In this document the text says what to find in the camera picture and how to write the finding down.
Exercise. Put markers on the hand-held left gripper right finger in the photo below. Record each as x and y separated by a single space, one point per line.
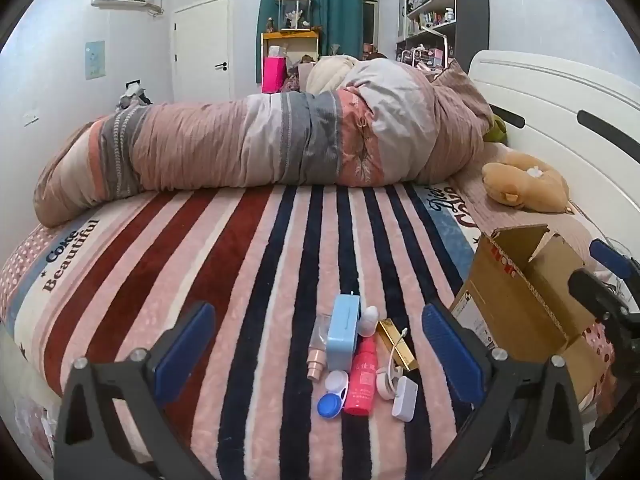
450 355

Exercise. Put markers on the small white roll-on bottle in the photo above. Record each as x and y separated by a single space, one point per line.
370 322

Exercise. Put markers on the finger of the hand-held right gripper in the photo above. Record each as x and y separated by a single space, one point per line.
600 295
605 254

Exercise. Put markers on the gold rectangular tube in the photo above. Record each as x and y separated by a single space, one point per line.
397 345

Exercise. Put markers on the pink grey rolled duvet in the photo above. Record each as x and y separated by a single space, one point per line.
240 140

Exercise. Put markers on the pale blue wall poster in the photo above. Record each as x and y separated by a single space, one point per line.
95 60

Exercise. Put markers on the white charger plug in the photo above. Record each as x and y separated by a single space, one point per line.
405 399

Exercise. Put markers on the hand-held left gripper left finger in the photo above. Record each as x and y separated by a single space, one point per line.
185 350

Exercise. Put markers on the white wall switch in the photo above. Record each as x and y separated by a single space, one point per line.
30 118

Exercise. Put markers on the white door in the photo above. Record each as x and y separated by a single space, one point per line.
200 50

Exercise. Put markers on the bright pink bag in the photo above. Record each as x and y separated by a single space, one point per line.
274 76

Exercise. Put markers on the green curtain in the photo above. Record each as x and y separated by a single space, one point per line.
330 10

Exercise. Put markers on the window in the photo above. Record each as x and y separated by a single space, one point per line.
370 5

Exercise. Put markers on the yellow wooden shelf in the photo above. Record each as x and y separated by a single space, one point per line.
290 35

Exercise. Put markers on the pale gift bag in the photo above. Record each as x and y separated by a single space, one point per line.
300 75

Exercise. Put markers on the floral bed sheet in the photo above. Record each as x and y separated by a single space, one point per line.
25 410

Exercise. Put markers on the glass display case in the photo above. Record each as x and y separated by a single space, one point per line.
295 12

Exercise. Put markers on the pink spray bottle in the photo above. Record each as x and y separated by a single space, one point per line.
361 380

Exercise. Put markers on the white bed headboard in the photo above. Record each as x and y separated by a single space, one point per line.
550 100

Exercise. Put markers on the dark luggage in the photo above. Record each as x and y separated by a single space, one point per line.
132 95

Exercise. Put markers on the cream knitted cushion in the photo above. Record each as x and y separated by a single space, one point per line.
327 72

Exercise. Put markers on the light blue plastic case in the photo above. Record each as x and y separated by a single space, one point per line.
343 332

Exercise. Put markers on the green plush toy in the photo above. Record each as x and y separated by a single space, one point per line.
495 130

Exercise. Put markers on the brown plush toy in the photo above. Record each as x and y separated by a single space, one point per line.
525 185

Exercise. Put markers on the pink storage box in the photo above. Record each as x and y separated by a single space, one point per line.
431 57

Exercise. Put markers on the striped plush blanket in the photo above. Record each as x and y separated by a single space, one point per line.
240 280

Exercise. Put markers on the brown cardboard box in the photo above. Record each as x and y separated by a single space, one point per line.
510 310

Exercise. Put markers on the cluttered bookshelf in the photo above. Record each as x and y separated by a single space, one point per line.
430 5

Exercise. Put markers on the blue white contact lens case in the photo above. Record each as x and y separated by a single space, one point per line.
334 395

